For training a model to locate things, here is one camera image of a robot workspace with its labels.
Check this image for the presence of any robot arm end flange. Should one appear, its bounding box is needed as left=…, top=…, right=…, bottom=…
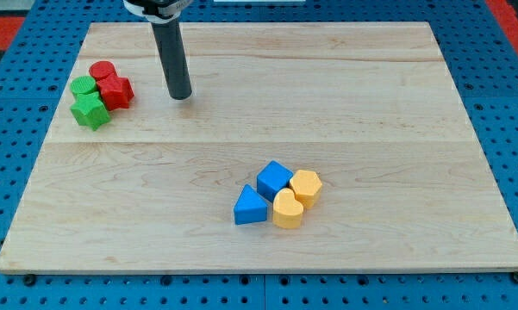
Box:
left=123, top=0, right=193, bottom=24

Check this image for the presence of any blue cube block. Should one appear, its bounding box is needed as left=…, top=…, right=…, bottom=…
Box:
left=257, top=161, right=294, bottom=202

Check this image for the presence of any light wooden board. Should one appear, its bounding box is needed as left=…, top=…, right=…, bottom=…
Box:
left=0, top=22, right=518, bottom=275

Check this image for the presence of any blue triangle block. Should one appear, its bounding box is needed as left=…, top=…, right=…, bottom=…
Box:
left=234, top=184, right=268, bottom=225

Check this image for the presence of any yellow hexagon block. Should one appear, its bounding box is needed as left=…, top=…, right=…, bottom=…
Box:
left=289, top=170, right=322, bottom=209

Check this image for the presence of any yellow heart block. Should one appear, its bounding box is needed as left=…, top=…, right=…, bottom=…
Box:
left=272, top=188, right=304, bottom=229

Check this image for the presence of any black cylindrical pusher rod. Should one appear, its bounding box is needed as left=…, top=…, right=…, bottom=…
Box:
left=152, top=18, right=192, bottom=100

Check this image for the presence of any red star block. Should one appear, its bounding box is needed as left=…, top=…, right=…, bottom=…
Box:
left=97, top=74, right=134, bottom=111

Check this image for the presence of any green star block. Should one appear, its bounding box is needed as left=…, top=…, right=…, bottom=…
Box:
left=70, top=92, right=110, bottom=131

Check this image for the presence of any red cylinder block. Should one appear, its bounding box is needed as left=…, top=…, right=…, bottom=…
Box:
left=89, top=60, right=116, bottom=81

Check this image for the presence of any green cylinder block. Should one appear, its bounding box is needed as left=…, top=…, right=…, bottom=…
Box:
left=69, top=75, right=97, bottom=97

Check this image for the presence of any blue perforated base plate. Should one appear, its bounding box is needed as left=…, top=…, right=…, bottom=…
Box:
left=0, top=1, right=518, bottom=309

